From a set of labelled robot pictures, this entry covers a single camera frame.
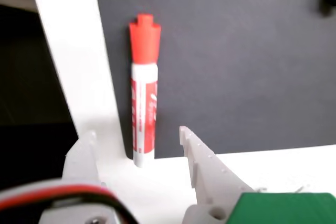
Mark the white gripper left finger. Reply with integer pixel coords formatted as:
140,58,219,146
39,130,116,224

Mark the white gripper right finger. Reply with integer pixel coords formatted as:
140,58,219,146
179,125,256,224

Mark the red whiteboard marker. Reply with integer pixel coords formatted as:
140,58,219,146
128,13,162,168

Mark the dark grey mat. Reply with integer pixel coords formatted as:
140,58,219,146
93,0,336,161

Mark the red black white servo cable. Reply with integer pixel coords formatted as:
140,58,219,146
0,179,139,224

